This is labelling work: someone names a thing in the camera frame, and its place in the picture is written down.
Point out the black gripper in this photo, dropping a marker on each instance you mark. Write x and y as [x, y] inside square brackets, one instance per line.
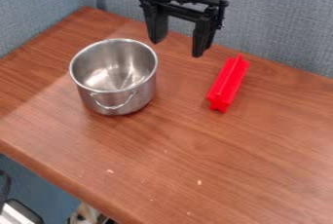
[206, 11]

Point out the red plastic block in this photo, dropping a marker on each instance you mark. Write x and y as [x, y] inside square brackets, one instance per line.
[228, 83]

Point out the metal pot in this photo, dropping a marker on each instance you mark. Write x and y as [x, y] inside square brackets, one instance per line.
[114, 72]

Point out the white object under table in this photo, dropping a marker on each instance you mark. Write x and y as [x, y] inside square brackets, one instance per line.
[86, 215]

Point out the grey box under table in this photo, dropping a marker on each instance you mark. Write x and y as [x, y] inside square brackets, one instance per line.
[17, 213]

